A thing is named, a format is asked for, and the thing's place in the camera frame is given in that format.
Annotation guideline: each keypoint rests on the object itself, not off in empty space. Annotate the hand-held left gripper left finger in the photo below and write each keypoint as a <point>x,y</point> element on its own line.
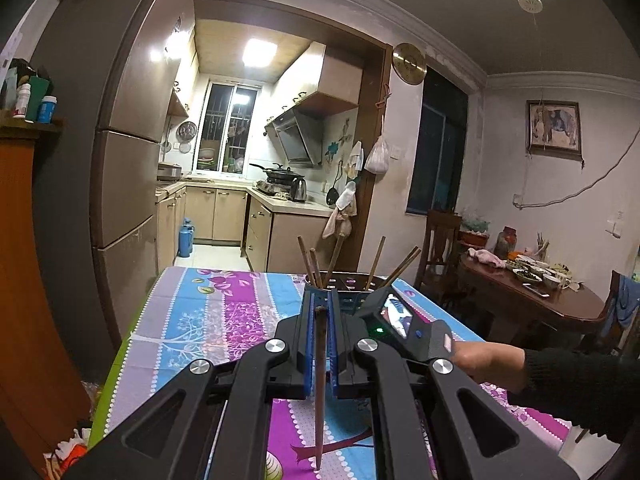
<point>307,360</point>

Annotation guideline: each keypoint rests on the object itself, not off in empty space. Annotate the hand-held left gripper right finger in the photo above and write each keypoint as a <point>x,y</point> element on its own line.
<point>336,360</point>

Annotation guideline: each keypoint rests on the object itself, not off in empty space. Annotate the wooden chopstick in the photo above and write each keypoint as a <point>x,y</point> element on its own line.
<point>303,260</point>
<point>336,260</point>
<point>402,262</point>
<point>376,263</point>
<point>318,410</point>
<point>402,270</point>
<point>314,266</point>

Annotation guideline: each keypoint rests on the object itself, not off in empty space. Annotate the blue perforated utensil holder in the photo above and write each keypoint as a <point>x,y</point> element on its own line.
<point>352,302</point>

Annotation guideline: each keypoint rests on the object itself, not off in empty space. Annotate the person's right hand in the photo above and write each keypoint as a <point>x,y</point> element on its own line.
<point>492,365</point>

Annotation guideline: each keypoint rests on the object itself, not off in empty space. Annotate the wooden chair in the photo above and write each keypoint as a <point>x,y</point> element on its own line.
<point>440,255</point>

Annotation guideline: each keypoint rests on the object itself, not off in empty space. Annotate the pink cloth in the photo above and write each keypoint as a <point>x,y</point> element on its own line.
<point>485,256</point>

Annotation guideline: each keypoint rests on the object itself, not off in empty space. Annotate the floral purple blue tablecloth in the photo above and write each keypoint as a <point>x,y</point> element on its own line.
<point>210,320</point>

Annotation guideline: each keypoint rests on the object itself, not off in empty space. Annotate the dark wooden dining table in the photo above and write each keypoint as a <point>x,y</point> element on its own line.
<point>525,305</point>

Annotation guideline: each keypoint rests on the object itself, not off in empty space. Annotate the glass jar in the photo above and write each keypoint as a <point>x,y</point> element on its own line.
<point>506,242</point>

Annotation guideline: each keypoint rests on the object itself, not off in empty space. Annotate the group of food bowls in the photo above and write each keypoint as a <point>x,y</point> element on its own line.
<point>537,272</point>

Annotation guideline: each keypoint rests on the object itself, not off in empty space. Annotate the hanging cloth bundle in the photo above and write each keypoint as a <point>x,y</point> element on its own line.
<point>341,210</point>

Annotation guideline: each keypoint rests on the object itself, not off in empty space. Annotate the kitchen base cabinets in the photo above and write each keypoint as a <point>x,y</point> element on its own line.
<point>225,220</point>

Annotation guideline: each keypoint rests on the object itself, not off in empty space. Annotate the steel kettle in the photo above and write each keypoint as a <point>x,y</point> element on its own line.
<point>298,190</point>

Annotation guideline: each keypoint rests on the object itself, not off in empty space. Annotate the blue thermos flask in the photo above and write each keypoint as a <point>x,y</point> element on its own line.
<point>186,237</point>

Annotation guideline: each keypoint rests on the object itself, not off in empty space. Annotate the black wok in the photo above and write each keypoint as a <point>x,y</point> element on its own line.
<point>277,174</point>

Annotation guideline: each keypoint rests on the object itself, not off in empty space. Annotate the white plastic bag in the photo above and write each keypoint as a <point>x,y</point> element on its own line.
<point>377,156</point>

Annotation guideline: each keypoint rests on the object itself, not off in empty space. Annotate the dark window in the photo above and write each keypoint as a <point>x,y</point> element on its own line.
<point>437,150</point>

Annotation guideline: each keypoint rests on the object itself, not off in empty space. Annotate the chair with blue cloth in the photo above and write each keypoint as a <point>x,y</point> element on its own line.
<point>620,310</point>

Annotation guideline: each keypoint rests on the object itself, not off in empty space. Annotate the range hood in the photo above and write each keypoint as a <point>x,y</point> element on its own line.
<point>297,140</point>

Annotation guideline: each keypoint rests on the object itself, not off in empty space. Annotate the kitchen window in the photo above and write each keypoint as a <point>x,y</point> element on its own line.
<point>227,125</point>

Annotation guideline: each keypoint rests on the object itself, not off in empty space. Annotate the framed picture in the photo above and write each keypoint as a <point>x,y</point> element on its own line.
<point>554,127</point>

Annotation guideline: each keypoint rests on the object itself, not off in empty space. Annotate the orange plastic bag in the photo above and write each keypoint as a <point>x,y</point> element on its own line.
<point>70,452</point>

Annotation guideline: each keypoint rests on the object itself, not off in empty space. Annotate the kitchen upper cabinet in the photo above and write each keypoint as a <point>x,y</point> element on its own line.
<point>332,80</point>

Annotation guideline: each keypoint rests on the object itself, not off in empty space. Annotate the grey refrigerator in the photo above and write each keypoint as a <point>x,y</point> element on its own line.
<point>125,135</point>

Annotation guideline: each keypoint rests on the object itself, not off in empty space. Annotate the orange wooden cabinet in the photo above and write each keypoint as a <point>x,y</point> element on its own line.
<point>30,270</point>

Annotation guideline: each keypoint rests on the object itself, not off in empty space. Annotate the ceiling light panel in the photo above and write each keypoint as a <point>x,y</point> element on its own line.
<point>260,53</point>

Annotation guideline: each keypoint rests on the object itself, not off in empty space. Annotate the blue white container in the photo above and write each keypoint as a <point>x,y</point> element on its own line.
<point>48,110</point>

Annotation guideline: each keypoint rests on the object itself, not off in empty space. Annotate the green box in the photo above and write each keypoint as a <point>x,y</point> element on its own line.
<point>40,100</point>

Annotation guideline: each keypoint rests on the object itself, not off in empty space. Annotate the white bottle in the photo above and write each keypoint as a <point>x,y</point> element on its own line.
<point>22,101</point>

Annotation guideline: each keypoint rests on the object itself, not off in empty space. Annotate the white wall socket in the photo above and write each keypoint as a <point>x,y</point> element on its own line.
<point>615,226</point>

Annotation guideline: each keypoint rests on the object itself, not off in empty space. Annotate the round gold wall clock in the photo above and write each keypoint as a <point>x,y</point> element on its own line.
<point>409,62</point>

